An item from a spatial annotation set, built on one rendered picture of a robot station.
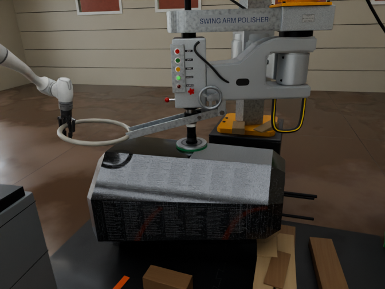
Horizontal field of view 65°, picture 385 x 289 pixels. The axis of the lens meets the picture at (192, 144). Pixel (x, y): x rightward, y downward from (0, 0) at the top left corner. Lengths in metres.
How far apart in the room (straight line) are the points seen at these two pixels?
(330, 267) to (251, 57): 1.47
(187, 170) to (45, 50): 8.66
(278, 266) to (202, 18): 1.55
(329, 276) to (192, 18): 1.81
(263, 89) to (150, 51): 6.72
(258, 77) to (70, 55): 8.17
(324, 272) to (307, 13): 1.61
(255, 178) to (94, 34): 7.86
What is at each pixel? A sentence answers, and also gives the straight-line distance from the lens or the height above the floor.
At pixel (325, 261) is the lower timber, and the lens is 2.39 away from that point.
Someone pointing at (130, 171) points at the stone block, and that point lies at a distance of 2.02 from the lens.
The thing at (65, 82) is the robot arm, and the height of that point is 1.29.
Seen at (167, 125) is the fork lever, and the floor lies 1.00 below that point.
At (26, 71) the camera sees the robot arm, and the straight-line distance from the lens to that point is 2.02.
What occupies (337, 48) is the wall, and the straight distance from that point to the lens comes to 8.01.
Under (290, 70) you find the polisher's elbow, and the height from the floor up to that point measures 1.34.
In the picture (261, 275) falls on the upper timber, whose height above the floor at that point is 0.21.
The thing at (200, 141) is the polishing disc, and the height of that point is 0.85.
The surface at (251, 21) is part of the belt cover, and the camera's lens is 1.89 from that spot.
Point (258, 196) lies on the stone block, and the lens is 1.82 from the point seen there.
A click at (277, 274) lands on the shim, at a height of 0.22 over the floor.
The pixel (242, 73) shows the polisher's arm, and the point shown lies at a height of 1.33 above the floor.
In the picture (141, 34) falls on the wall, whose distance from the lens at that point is 8.58.
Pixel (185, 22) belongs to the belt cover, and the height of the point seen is 1.63.
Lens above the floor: 1.63
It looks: 22 degrees down
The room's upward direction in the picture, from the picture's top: 2 degrees counter-clockwise
